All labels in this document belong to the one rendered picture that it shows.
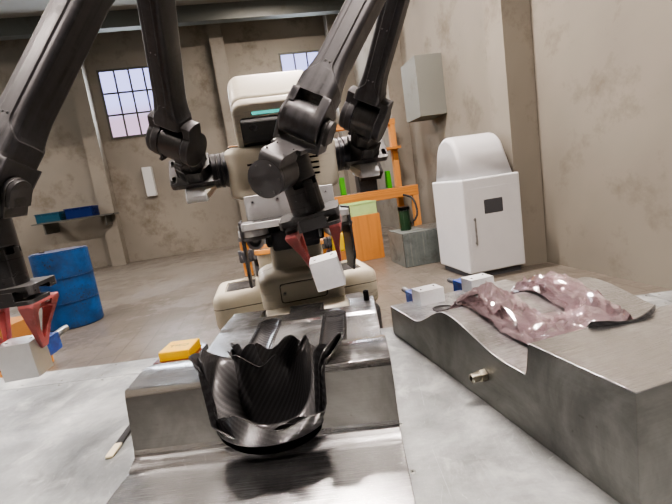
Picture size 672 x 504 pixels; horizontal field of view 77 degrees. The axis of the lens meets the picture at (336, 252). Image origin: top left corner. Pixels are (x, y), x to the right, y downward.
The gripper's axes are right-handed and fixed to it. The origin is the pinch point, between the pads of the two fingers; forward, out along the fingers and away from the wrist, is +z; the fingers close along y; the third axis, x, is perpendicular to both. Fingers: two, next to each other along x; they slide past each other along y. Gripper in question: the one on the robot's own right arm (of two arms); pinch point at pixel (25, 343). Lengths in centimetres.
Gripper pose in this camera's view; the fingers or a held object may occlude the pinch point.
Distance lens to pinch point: 78.8
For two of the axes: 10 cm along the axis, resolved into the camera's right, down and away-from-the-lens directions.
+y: 9.9, -1.5, 0.6
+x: -0.9, -1.9, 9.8
